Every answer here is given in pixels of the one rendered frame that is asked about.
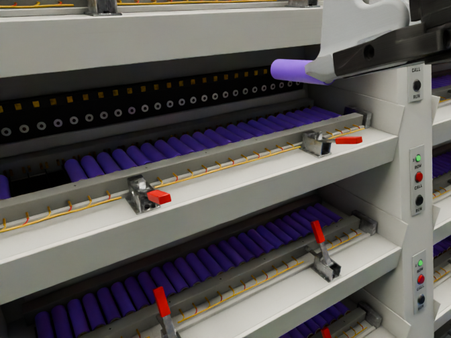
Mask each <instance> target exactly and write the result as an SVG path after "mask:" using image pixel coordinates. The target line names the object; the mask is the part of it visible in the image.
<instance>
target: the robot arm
mask: <svg viewBox="0 0 451 338"><path fill-rule="evenodd" d="M443 62H451V0H409V3H408V2H407V0H369V4H366V3H364V2H363V1H362V0H323V16H322V27H321V48H320V52H319V55H318V57H317V58H316V60H313V61H311V62H309V63H307V64H306V65H305V73H306V74H307V75H309V76H312V77H313V78H316V79H318V80H320V81H322V82H326V81H330V80H335V79H337V78H352V77H356V76H362V75H366V74H372V73H377V72H383V71H387V70H393V69H396V68H403V67H407V66H413V65H417V64H423V63H425V65H428V64H437V63H443Z"/></svg>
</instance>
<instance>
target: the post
mask: <svg viewBox="0 0 451 338"><path fill-rule="evenodd" d="M320 48H321V44H314V45H307V46H304V50H305V60H316V58H317V57H318V55H319V52H320ZM329 86H331V87H336V88H339V89H344V90H347V91H351V92H354V93H358V94H361V95H366V96H369V97H373V98H376V99H380V100H384V101H388V102H391V103H395V104H398V105H403V106H405V111H404V114H403V120H402V123H401V129H400V132H399V137H398V140H397V146H396V149H395V155H394V158H393V161H391V162H387V163H386V164H382V165H380V166H377V167H374V168H371V169H369V170H366V171H364V172H361V173H358V174H355V175H353V176H349V177H347V178H344V179H342V180H339V181H336V182H333V183H334V184H335V185H337V186H339V187H341V188H343V189H344V190H347V191H348V192H350V193H352V194H354V195H356V196H357V197H359V198H361V199H363V200H365V201H366V202H368V203H370V204H372V205H374V206H376V207H378V208H380V209H381V210H383V211H385V212H387V213H388V214H390V215H392V216H394V217H396V218H398V219H400V220H402V221H404V222H405V223H407V224H409V225H408V228H407V233H406V235H405V240H404V242H403V247H402V250H401V254H400V257H399V261H398V264H397V267H396V268H394V269H393V270H391V271H390V272H387V273H386V274H384V275H383V276H381V277H379V278H377V279H376V280H374V281H372V282H371V283H369V284H367V285H366V286H364V287H363V288H364V289H365V290H366V291H367V292H369V293H370V294H371V295H373V296H374V297H375V298H377V299H378V300H379V301H381V302H382V303H383V304H384V305H385V306H387V307H388V308H390V309H391V310H392V311H393V312H394V313H396V314H397V315H399V316H400V317H401V318H402V319H404V320H405V321H407V322H408V323H409V324H410V325H411V328H410V331H409V334H408V337H407V338H434V263H433V195H432V65H431V64H428V65H425V63H423V99H421V100H418V101H413V102H410V103H408V79H407V67H403V68H396V69H393V70H387V71H383V72H377V73H372V74H366V75H362V76H356V77H352V78H337V79H335V81H334V82H333V83H332V84H331V85H329ZM307 87H308V95H309V99H313V100H314V102H313V106H315V94H316V87H317V85H316V84H311V83H307ZM423 144H424V158H425V210H424V211H422V212H420V213H418V214H416V215H414V216H411V186H410V159H409V149H411V148H415V147H417V146H420V145H423ZM424 249H426V291H427V306H426V307H425V308H423V309H422V310H420V311H419V312H418V313H417V314H415V315H414V314H413V266H412V256H414V255H415V254H418V253H419V252H421V251H423V250H424Z"/></svg>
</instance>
